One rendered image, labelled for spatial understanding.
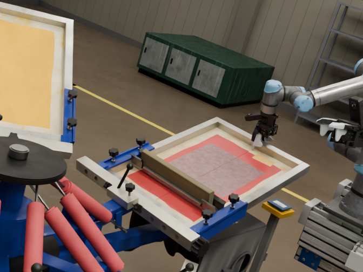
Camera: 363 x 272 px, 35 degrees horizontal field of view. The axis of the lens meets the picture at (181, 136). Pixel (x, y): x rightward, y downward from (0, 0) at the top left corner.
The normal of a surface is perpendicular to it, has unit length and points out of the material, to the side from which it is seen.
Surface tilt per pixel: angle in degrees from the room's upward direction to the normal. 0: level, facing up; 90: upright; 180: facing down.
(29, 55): 32
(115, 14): 90
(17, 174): 0
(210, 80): 90
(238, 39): 90
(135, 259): 0
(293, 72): 90
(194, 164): 17
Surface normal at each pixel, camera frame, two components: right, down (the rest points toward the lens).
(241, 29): -0.52, 0.11
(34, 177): 0.29, -0.91
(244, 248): 0.69, 0.44
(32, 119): 0.40, -0.57
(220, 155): 0.09, -0.86
